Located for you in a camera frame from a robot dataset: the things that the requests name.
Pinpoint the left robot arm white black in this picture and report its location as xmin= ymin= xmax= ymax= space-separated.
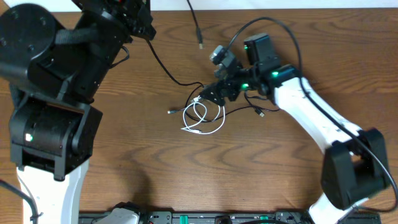
xmin=1 ymin=0 xmax=156 ymax=223

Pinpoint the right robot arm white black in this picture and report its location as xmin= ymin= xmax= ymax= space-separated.
xmin=200 ymin=33 xmax=391 ymax=223

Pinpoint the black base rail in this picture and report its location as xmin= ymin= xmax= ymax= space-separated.
xmin=78 ymin=211 xmax=382 ymax=224

